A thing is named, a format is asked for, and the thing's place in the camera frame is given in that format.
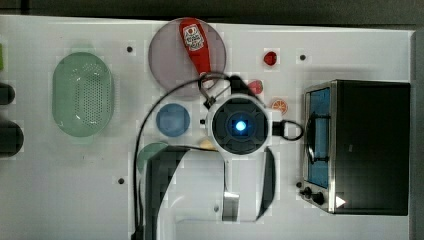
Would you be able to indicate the yellow peeled toy banana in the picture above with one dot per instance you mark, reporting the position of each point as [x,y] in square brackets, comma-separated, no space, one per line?
[206,144]

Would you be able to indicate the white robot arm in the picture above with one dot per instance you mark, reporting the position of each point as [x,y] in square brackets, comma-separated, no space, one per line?
[233,182]

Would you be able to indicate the black steel toaster oven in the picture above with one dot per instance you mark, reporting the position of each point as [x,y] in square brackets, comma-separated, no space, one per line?
[356,147]

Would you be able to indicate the grey round plate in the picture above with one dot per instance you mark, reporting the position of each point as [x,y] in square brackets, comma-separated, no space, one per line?
[169,62]

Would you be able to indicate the orange slice toy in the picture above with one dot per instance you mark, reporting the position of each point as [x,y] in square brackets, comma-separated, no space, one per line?
[280,105]

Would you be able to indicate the teal green cup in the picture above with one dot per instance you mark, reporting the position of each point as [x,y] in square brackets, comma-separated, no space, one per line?
[148,152]

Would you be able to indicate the dark red toy strawberry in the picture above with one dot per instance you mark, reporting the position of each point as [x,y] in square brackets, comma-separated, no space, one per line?
[270,58]

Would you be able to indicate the red plush ketchup bottle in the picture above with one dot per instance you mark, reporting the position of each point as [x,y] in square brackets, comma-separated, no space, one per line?
[196,44]

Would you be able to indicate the pale green colander basket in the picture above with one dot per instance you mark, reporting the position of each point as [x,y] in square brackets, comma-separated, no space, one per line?
[83,94]

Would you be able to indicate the black cylinder lower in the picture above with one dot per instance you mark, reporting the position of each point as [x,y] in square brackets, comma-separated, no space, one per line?
[11,138]

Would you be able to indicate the black cylinder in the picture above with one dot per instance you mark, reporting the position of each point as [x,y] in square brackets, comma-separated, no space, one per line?
[7,94]
[11,138]

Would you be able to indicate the black cylinder upper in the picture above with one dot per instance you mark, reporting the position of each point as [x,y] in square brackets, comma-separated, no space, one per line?
[7,94]

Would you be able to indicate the green marker bottle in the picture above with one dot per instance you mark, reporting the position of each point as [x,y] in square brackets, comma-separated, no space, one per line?
[1,58]

